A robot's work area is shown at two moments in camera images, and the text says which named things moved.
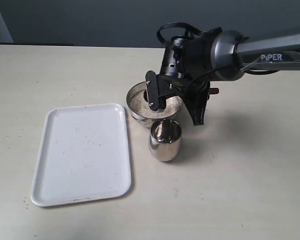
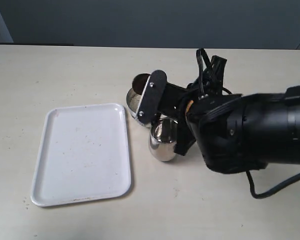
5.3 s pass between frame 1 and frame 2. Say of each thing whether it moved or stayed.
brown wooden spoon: moved
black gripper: moved
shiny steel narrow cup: stayed
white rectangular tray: stayed
